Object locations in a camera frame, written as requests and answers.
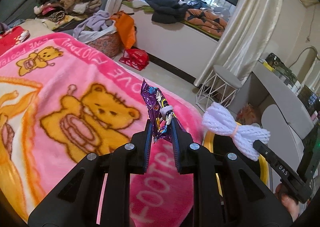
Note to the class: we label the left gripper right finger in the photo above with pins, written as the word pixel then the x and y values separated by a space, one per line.
pixel 226 191

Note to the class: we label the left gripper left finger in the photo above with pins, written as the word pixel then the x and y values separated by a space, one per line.
pixel 96 190

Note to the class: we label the white yarn bundle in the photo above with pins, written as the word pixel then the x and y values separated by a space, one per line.
pixel 219 120

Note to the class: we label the purple candy wrapper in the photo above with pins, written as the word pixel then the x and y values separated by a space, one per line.
pixel 160 111

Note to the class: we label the yellow rimmed black trash bin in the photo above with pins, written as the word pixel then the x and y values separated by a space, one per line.
pixel 222 145

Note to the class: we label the person right hand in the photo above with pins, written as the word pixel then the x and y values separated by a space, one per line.
pixel 288 202

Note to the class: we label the white round chair back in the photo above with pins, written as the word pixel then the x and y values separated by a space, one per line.
pixel 284 141

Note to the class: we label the pink teddy bear blanket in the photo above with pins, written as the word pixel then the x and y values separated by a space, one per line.
pixel 60 101

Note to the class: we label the white desk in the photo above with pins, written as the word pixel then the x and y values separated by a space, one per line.
pixel 262 83

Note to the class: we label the camouflage bag on desk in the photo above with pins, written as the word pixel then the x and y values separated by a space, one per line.
pixel 276 63

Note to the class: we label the red shopping bag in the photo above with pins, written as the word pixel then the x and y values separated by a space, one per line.
pixel 135 58

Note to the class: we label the floral laundry basket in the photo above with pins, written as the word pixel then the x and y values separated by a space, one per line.
pixel 109 44

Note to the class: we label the right cream curtain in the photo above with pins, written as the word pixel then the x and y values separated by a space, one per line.
pixel 245 38

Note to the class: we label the lavender garment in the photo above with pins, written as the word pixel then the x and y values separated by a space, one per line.
pixel 99 21

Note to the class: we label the orange black patterned quilt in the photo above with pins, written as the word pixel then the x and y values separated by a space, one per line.
pixel 207 21

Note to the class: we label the orange cloth bag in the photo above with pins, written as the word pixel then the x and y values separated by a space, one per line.
pixel 125 26

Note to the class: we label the red garment on bed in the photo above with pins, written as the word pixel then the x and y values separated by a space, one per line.
pixel 13 37

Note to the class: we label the black jacket on sill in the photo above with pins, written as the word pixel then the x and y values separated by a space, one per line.
pixel 167 11

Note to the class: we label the grey headboard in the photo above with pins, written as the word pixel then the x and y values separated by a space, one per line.
pixel 12 10

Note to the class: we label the white wire frame stool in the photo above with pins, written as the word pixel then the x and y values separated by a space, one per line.
pixel 220 86

